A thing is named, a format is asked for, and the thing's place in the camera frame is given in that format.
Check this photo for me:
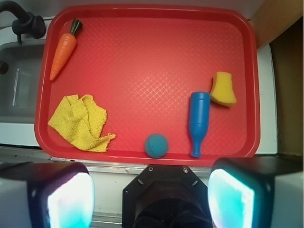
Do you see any yellow cloth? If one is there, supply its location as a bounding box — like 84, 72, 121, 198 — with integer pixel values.
48, 95, 116, 153

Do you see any yellow sponge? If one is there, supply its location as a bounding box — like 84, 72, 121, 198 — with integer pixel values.
210, 71, 237, 107

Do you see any red plastic tray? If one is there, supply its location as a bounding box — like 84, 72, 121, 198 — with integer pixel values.
35, 5, 260, 167

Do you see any black faucet knob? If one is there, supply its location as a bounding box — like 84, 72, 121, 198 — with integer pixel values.
0, 60, 9, 75

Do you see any blue textured ball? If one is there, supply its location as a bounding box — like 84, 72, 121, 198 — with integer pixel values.
144, 133, 169, 159

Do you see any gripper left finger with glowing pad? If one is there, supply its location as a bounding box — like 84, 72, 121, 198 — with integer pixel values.
0, 162, 95, 228

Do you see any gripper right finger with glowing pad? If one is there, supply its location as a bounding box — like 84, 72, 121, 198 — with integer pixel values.
208, 157, 304, 228

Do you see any orange toy carrot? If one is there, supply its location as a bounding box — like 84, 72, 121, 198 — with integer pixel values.
49, 19, 83, 81

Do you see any black faucet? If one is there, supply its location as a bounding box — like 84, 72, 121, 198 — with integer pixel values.
0, 0, 47, 44

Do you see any blue toy bottle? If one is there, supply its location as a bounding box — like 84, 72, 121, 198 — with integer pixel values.
188, 92, 210, 158

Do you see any grey sink basin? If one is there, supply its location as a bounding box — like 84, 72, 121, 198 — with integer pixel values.
0, 39, 45, 124

